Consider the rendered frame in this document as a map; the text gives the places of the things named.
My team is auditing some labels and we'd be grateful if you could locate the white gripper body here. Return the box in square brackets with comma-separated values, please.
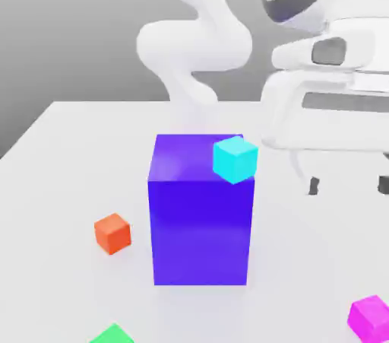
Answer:
[260, 70, 389, 153]

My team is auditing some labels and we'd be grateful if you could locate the small cyan cube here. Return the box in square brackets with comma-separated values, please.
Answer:
[212, 135, 260, 186]

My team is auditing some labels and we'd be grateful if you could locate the small magenta cube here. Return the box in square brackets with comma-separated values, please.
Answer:
[346, 294, 389, 343]

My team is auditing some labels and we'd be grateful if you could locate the small orange cube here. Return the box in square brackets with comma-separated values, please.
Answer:
[93, 212, 132, 256]

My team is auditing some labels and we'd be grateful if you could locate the small green cube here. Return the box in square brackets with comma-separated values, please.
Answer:
[88, 322, 135, 343]

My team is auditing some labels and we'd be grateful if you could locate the large purple box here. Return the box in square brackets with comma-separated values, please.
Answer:
[147, 133, 255, 287]

